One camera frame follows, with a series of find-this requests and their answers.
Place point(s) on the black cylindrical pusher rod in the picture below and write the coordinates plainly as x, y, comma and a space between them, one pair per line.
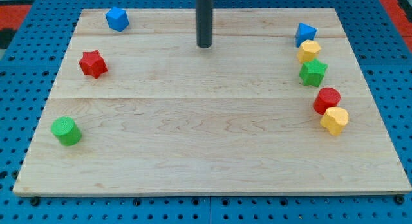
204, 16

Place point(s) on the blue cube block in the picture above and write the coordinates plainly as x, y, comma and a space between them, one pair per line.
117, 19

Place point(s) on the blue triangle block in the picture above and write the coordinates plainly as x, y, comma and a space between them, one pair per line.
304, 32

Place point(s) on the yellow hexagon block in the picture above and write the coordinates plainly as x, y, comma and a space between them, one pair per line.
308, 50

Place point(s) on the wooden board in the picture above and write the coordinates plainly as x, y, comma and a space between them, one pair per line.
172, 119

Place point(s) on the red star block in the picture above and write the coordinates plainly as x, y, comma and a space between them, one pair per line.
92, 64

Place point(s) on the green star block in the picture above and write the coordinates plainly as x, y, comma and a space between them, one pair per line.
313, 72

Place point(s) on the red cylinder block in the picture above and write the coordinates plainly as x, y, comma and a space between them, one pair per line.
326, 98

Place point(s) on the yellow heart block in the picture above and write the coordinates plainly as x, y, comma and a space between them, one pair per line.
335, 120

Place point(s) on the green cylinder block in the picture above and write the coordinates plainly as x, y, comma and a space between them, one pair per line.
66, 131

